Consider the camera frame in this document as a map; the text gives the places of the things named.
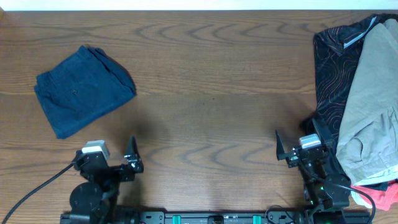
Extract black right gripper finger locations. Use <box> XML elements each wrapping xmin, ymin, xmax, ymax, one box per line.
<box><xmin>275</xmin><ymin>130</ymin><xmax>290</xmax><ymax>161</ymax></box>
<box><xmin>312</xmin><ymin>118</ymin><xmax>334</xmax><ymax>148</ymax></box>

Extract dark blue denim shorts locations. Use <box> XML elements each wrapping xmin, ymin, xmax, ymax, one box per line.
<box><xmin>34</xmin><ymin>45</ymin><xmax>136</xmax><ymax>139</ymax></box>

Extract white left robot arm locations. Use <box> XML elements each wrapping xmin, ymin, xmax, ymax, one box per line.
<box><xmin>60</xmin><ymin>136</ymin><xmax>144</xmax><ymax>223</ymax></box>

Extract beige khaki garment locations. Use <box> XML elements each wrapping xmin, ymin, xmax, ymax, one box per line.
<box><xmin>336</xmin><ymin>19</ymin><xmax>397</xmax><ymax>185</ymax></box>

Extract red white item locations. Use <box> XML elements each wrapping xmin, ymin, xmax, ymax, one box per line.
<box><xmin>351</xmin><ymin>179</ymin><xmax>397</xmax><ymax>211</ymax></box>

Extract black patterned garment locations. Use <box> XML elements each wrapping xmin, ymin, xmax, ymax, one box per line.
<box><xmin>313</xmin><ymin>14</ymin><xmax>397</xmax><ymax>172</ymax></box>

